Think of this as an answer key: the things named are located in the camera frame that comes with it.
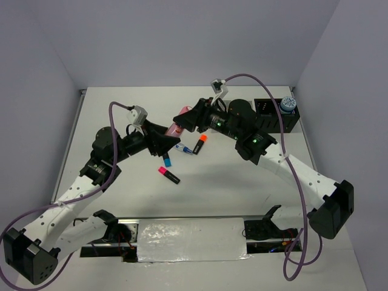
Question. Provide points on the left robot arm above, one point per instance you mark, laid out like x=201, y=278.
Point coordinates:
x=35, y=250

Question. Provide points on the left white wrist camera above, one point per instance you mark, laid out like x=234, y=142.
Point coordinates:
x=137, y=115

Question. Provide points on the blue cap highlighter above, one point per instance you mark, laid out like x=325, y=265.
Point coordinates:
x=166, y=159

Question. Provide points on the silver foil tape sheet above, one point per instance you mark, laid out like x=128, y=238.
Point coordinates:
x=191, y=240

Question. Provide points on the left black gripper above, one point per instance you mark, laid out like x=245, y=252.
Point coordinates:
x=155, y=139

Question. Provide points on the orange cap highlighter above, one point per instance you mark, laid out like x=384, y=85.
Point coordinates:
x=199, y=144

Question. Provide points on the blue cleaning gel jar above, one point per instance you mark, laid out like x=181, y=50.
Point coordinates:
x=287, y=105

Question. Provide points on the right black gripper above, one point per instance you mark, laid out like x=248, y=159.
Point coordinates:
x=197, y=116

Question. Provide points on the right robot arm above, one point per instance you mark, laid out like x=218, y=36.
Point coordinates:
x=332, y=202

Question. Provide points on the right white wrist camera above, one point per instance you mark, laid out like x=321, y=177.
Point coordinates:
x=220, y=89

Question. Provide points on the pink cap highlighter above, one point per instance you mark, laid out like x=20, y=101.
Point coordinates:
x=169, y=175

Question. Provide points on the clear blue spray bottle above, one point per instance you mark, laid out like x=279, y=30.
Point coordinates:
x=182, y=148

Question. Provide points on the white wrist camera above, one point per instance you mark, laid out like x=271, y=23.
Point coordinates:
x=220, y=89
x=137, y=115

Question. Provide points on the black slotted container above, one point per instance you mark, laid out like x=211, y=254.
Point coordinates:
x=267, y=117

